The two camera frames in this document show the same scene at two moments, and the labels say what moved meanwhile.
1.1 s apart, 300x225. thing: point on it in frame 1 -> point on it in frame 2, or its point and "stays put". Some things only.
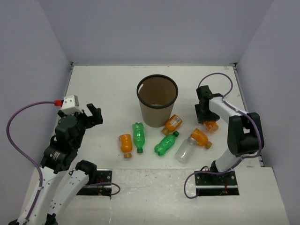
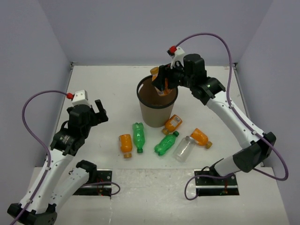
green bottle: (165, 143) stays put
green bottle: (138, 136) stays put
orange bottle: (126, 145) stays put
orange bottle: (211, 125) -> (154, 71)
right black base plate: (222, 184) stays put
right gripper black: (201, 117) -> (159, 81)
